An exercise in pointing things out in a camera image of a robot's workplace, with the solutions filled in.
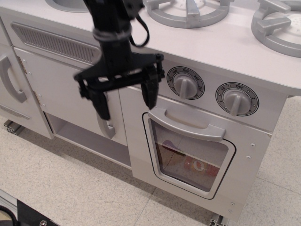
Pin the white cabinet door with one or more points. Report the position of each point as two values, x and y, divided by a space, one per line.
58 92

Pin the white left appliance door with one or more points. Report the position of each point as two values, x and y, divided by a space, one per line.
29 113

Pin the silver centre stove burner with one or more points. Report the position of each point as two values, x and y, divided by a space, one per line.
187 13

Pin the silver right stove burner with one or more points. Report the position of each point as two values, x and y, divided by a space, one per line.
277 25

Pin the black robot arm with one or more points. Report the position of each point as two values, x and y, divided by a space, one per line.
112 19

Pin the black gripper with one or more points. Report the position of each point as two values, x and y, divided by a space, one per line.
120 67

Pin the aluminium frame rail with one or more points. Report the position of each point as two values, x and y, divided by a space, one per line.
13 127
218 220

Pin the orange toy can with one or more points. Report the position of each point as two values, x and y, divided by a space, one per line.
195 165

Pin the silver stove burner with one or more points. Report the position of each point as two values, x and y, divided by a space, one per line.
277 25
187 13

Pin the grey stove knob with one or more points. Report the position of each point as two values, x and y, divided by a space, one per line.
185 83
237 99

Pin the white oven door with window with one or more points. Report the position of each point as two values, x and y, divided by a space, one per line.
238 155

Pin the aluminium frame rail left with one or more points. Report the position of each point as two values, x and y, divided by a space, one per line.
13 127

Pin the silver left door handle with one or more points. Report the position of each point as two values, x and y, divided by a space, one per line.
5 65

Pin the brown toy food item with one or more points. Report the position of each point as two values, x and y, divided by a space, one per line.
168 155

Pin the right grey stove knob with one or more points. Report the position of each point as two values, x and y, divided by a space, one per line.
237 99

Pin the aluminium frame rail right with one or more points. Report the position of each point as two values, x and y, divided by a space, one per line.
218 220

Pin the silver cabinet door handle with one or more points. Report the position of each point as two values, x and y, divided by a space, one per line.
106 127

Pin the white toy kitchen unit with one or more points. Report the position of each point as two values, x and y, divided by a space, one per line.
229 67

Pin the middle grey stove knob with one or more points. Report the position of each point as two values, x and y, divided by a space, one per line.
185 83

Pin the red toy item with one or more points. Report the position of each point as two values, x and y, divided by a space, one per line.
211 172

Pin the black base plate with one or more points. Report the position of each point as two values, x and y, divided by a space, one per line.
27 216

